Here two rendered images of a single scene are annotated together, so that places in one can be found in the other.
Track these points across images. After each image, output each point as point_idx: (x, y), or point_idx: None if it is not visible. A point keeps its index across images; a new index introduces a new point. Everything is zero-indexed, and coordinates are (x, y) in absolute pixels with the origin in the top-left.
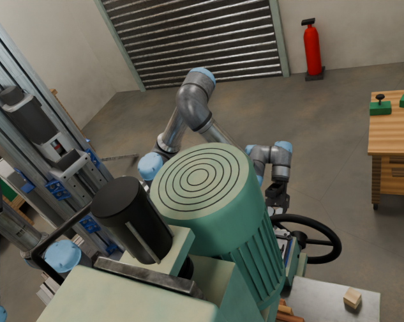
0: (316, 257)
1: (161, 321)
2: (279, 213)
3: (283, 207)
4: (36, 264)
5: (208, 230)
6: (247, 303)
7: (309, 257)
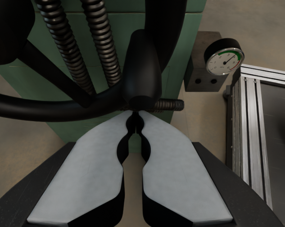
0: None
1: None
2: (81, 168)
3: (15, 223)
4: None
5: None
6: None
7: (25, 105)
